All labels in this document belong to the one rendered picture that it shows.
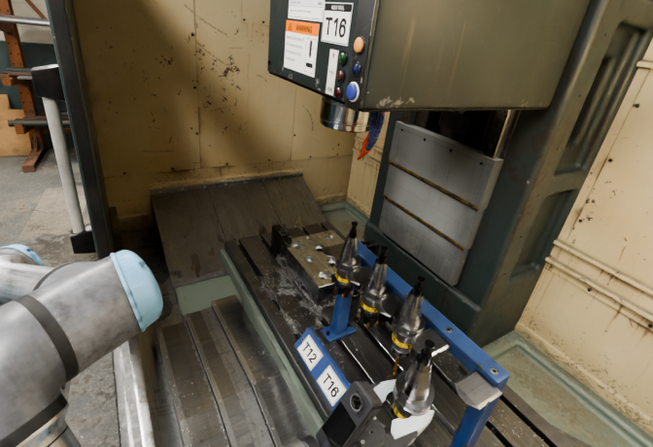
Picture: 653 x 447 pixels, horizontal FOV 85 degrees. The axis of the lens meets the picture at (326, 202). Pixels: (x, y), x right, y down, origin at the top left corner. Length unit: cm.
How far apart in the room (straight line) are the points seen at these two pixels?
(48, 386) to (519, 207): 119
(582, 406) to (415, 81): 141
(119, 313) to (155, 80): 147
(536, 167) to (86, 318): 114
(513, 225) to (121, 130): 168
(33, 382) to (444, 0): 80
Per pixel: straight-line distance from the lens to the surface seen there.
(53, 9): 105
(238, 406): 117
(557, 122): 122
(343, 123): 100
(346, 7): 74
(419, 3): 73
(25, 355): 51
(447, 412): 109
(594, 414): 180
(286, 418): 115
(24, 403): 52
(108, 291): 53
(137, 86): 189
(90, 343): 53
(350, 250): 86
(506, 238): 133
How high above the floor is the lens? 173
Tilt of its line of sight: 26 degrees down
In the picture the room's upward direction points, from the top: 7 degrees clockwise
